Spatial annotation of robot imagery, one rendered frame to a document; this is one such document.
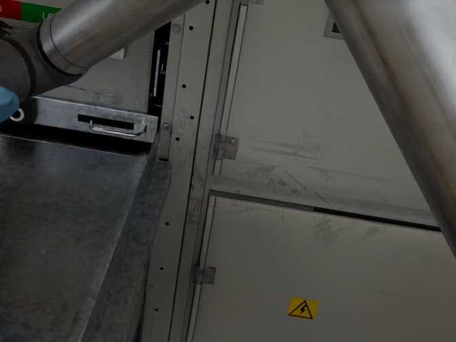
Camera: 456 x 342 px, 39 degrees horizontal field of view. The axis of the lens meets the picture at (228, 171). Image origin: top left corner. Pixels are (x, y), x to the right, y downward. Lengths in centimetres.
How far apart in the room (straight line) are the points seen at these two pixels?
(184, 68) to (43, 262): 43
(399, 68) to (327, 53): 66
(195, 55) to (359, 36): 70
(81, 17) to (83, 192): 39
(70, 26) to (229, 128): 43
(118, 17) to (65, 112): 51
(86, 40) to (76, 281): 34
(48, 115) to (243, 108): 39
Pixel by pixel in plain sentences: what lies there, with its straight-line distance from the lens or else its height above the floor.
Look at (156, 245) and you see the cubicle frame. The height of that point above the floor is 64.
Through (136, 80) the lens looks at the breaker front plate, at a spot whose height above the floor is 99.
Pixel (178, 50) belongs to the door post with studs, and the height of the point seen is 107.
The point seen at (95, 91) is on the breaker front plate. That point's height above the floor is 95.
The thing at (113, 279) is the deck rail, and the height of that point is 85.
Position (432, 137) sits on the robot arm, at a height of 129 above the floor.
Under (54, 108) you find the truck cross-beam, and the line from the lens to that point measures 129.
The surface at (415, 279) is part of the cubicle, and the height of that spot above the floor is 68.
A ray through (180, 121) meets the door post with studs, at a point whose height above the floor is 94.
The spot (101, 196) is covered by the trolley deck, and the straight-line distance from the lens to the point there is 113.
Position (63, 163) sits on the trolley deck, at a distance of 122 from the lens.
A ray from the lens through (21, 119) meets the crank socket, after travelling 129.
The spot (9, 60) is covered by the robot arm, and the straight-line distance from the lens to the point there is 90.
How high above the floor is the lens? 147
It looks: 30 degrees down
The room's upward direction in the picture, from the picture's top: 10 degrees clockwise
